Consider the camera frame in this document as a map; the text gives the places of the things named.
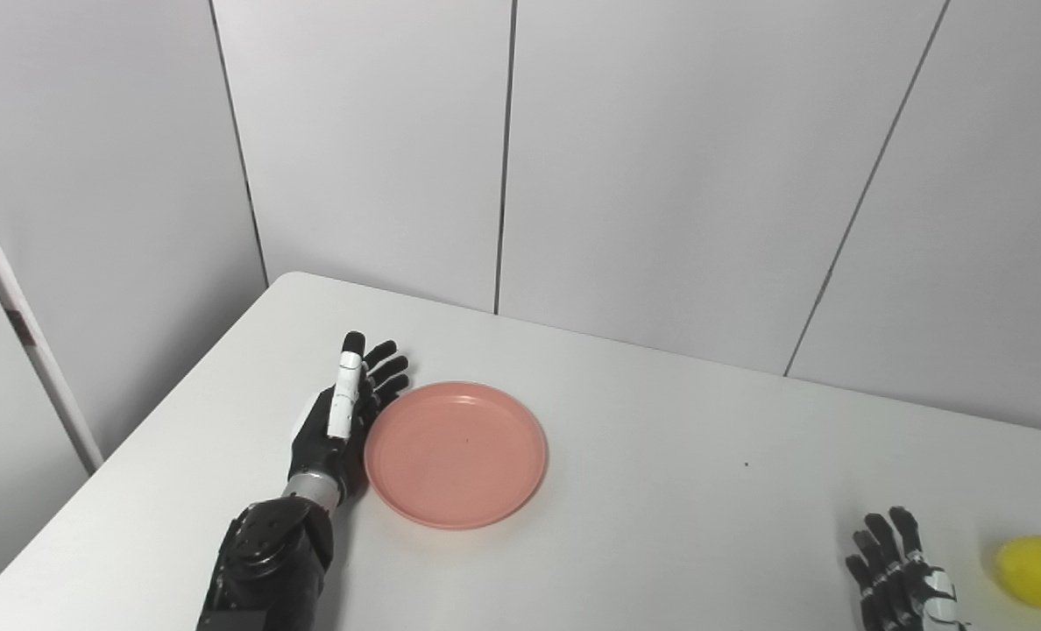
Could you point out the pink round plate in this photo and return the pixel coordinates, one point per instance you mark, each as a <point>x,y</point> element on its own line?
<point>455,456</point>

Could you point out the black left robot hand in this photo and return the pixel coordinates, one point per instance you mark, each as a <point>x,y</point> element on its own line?
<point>341,421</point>

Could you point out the white partition post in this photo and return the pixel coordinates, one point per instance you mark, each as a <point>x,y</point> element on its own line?
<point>21,324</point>

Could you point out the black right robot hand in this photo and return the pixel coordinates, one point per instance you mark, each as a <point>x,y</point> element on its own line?
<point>902,587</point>

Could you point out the yellow lemon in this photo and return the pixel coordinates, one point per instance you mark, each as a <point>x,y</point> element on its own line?
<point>1037,571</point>

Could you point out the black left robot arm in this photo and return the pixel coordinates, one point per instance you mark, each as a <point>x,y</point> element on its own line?
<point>266,561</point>

